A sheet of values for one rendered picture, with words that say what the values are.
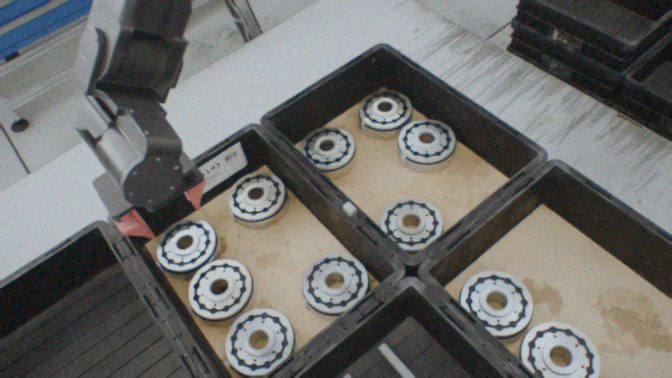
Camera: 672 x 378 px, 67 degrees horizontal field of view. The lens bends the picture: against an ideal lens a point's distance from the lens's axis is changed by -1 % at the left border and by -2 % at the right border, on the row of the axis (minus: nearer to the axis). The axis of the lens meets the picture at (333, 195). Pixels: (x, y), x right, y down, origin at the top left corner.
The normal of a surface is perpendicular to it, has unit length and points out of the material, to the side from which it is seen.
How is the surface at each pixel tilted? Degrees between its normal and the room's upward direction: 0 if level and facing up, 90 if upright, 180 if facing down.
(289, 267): 0
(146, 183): 90
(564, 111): 0
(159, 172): 90
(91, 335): 0
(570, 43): 90
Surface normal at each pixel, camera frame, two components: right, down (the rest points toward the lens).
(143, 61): 0.70, 0.44
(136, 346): -0.11, -0.58
